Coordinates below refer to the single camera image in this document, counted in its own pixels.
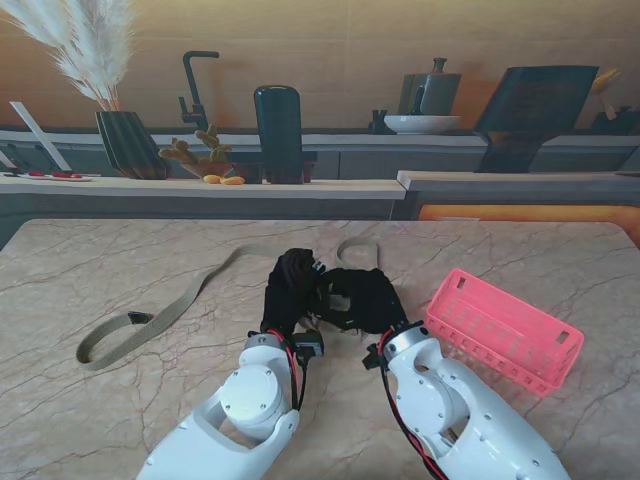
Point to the dark ribbed vase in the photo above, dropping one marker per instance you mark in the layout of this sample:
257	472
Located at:
130	145

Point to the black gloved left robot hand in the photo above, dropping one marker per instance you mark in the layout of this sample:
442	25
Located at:
285	300

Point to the white speckled bowl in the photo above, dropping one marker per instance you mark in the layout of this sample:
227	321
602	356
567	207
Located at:
420	124

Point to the white pampas grass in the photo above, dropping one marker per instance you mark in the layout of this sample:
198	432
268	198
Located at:
85	45

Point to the dark angular stand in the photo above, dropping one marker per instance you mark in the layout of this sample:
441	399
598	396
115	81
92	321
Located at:
535	115

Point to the small black figurine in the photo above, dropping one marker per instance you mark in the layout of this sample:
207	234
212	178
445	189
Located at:
377	122

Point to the beige woven belt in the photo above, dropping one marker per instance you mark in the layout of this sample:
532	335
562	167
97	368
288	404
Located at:
190	292

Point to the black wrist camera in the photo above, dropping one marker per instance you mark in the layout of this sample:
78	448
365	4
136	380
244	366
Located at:
309	345
372	356

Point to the green cactus plant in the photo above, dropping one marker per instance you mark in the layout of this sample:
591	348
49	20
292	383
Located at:
200	150

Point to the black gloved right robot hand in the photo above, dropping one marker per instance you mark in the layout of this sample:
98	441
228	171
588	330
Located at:
370	300

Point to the grey lidded pot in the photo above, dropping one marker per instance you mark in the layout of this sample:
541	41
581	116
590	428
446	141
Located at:
435	92

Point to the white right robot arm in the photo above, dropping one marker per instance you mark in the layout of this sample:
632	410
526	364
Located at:
440	395

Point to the black kitchen faucet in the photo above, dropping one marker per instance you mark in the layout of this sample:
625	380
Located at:
192	90

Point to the white leaning board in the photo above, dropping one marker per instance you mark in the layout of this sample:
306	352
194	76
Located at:
40	135

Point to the yellow wooden utensil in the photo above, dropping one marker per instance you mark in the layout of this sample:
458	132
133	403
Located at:
602	82

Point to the plate with red food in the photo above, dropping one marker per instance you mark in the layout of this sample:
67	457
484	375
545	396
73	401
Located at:
55	175

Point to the yellow lemons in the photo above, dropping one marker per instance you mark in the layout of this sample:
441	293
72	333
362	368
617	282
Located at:
225	179

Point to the small dark container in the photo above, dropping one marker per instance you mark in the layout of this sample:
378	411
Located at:
617	122

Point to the pink plastic storage basket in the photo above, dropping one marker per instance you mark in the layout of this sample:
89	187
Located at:
505	330

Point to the tall black appliance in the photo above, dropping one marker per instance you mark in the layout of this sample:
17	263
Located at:
278	130

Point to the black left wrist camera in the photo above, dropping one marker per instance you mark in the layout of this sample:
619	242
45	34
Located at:
309	345

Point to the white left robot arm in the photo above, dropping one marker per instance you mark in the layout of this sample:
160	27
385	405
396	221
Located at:
250	400

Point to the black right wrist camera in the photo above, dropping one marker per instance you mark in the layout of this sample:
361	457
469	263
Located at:
372	356

